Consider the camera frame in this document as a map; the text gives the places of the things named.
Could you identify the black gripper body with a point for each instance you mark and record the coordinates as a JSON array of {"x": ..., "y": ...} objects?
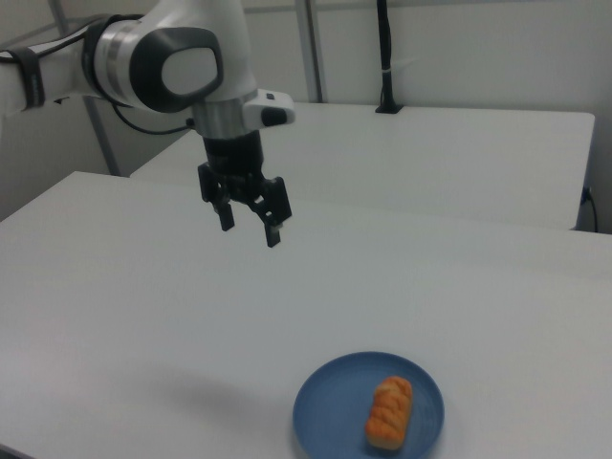
[{"x": 233, "y": 153}]

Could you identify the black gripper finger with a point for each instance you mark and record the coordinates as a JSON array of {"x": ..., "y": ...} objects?
[
  {"x": 225, "y": 210},
  {"x": 276, "y": 210}
]

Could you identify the orange braided bread loaf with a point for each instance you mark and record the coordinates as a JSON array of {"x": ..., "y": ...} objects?
[{"x": 388, "y": 411}]

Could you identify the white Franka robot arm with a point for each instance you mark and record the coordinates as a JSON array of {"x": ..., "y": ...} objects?
[{"x": 119, "y": 52}]

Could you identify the white zip tie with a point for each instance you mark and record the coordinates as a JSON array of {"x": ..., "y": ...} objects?
[{"x": 399, "y": 67}]

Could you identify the blue round plate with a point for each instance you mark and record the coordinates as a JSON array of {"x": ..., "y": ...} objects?
[{"x": 334, "y": 411}]

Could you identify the grey vertical wall post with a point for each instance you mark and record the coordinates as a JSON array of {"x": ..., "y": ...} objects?
[{"x": 313, "y": 48}]

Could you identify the black camera stand pole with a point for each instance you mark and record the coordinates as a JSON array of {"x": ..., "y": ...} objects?
[{"x": 386, "y": 52}]

